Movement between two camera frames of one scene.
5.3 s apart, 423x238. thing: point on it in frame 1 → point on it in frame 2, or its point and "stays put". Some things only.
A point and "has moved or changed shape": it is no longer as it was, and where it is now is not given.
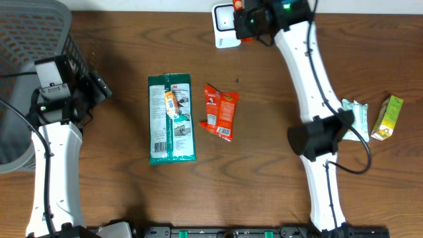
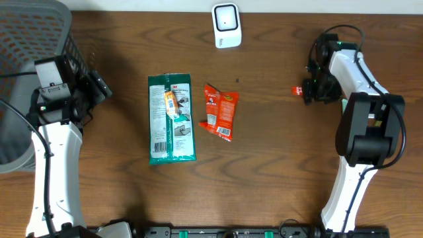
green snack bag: (170, 139) stays put
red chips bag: (220, 108) stays put
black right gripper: (240, 18) → (308, 92)
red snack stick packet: (237, 5) has moved or changed shape
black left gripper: (97, 88) stays put
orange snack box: (171, 104) stays put
